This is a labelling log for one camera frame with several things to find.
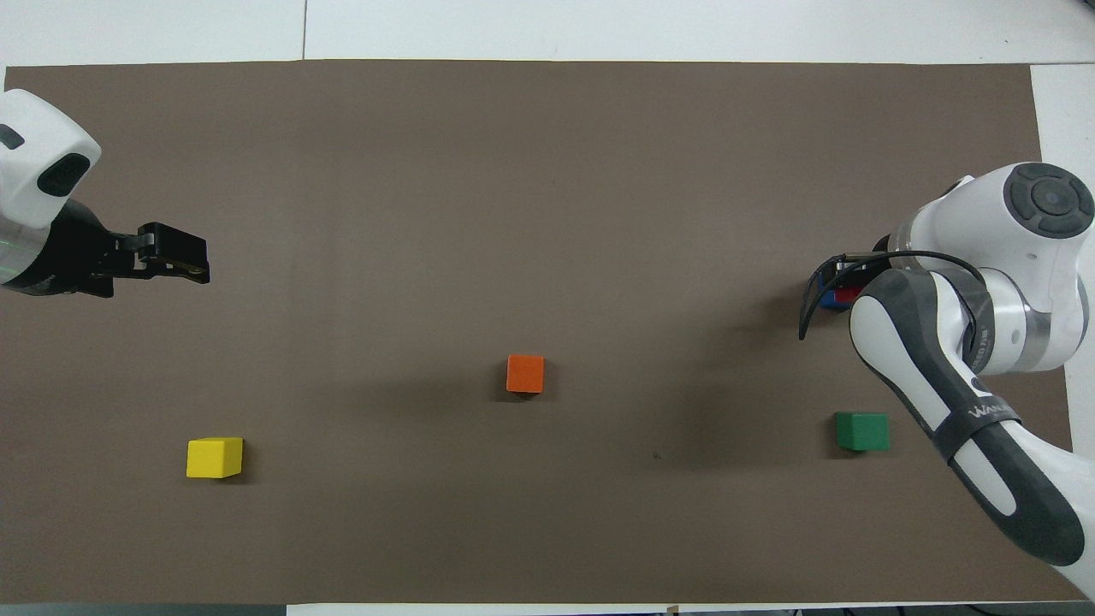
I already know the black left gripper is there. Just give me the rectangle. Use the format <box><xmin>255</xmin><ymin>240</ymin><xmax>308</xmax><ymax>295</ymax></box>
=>
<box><xmin>0</xmin><ymin>198</ymin><xmax>211</xmax><ymax>299</ymax></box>

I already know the orange cube block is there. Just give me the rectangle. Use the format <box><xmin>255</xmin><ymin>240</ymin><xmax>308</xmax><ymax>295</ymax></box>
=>
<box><xmin>506</xmin><ymin>355</ymin><xmax>546</xmax><ymax>394</ymax></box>

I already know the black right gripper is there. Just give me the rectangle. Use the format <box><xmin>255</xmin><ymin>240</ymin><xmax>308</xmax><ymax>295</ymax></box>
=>
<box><xmin>833</xmin><ymin>239</ymin><xmax>896</xmax><ymax>292</ymax></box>

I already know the green cube block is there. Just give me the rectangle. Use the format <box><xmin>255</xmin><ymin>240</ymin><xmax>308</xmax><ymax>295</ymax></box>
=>
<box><xmin>834</xmin><ymin>412</ymin><xmax>891</xmax><ymax>453</ymax></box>

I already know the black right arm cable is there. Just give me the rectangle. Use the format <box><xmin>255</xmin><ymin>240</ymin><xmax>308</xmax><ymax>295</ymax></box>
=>
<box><xmin>797</xmin><ymin>249</ymin><xmax>993</xmax><ymax>360</ymax></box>

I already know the brown table mat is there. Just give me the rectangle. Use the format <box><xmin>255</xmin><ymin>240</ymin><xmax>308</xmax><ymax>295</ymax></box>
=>
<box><xmin>0</xmin><ymin>58</ymin><xmax>1092</xmax><ymax>605</ymax></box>

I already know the yellow cube block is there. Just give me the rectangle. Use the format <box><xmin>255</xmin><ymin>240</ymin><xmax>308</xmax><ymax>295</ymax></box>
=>
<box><xmin>186</xmin><ymin>437</ymin><xmax>245</xmax><ymax>480</ymax></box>

